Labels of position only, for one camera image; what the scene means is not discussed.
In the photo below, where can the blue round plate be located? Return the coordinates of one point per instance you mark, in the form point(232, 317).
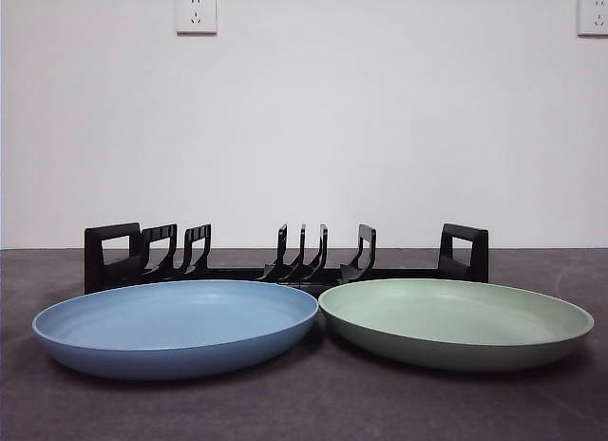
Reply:
point(166, 329)

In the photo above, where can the pale green round plate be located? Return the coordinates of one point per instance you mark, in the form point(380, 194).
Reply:
point(451, 322)

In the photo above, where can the black plate rack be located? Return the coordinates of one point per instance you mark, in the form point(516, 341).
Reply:
point(480, 255)

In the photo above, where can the white wall socket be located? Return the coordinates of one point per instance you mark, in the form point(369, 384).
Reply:
point(594, 28)
point(197, 26)

